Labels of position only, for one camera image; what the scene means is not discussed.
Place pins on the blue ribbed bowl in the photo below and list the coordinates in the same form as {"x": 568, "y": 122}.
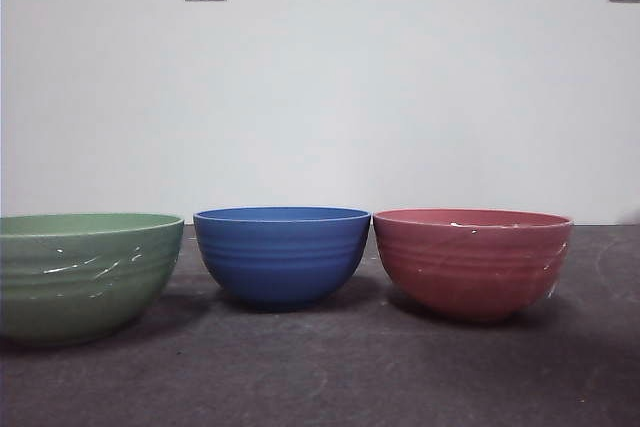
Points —
{"x": 282, "y": 262}

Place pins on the green ribbed bowl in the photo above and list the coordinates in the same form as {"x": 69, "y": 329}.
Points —
{"x": 75, "y": 277}

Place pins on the red ribbed bowl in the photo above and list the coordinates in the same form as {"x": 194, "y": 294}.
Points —
{"x": 475, "y": 272}

